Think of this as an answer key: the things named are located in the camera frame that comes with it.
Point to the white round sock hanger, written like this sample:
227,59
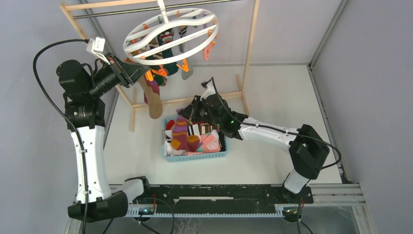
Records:
141,45

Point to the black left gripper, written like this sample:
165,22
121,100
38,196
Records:
127,73

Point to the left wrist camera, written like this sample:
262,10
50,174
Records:
96,47

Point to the white black striped sock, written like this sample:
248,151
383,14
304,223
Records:
194,130

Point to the purple striped sock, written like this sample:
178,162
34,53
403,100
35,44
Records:
181,139

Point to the light blue plastic basket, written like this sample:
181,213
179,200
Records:
172,155

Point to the wooden drying rack frame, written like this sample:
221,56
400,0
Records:
134,106

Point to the tan brown ribbed sock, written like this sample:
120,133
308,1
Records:
152,97

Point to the green christmas hanging sock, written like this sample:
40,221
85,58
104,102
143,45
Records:
162,39

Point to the grey striped hanging sock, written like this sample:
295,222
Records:
182,30

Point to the pink sock in basket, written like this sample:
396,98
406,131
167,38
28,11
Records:
206,143

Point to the metal hanging rod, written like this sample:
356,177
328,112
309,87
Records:
137,10

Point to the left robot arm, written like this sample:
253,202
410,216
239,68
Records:
85,112

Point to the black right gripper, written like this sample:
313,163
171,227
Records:
191,112

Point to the pink clothespin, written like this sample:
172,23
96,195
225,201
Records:
207,51

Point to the orange clothespin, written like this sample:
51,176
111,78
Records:
183,66
149,76

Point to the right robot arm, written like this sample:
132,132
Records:
308,152

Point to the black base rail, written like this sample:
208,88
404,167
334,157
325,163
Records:
255,199

